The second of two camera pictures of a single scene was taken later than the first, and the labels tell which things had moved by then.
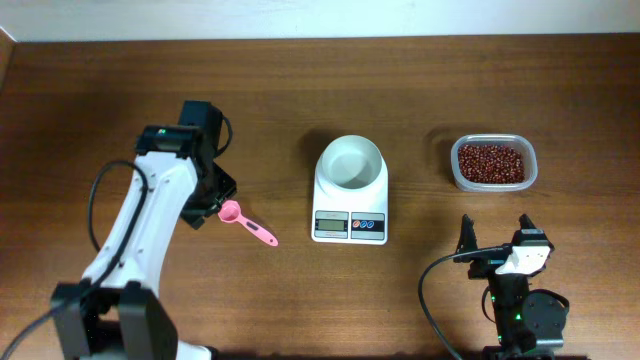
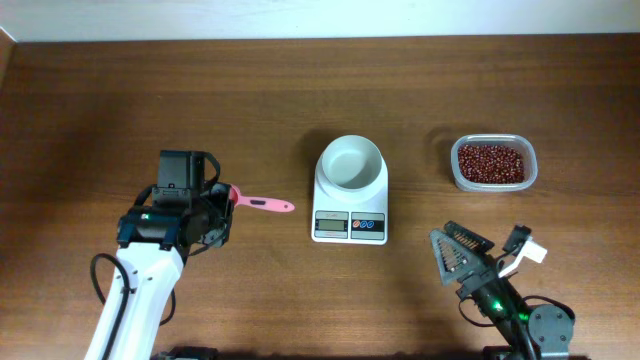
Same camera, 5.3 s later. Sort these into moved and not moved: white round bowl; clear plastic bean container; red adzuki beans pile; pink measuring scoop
Moved: pink measuring scoop
Not moved: white round bowl; clear plastic bean container; red adzuki beans pile
